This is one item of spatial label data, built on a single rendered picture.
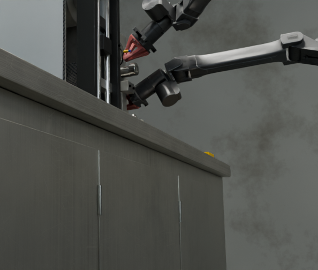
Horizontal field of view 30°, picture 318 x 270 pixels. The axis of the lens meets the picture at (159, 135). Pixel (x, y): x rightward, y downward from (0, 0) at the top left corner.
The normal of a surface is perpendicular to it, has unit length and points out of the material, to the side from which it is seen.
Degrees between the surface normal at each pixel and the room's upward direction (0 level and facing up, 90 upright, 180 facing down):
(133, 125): 90
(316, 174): 90
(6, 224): 90
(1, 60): 90
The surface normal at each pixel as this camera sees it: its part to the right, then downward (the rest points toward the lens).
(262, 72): -0.22, -0.17
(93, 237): 0.94, -0.08
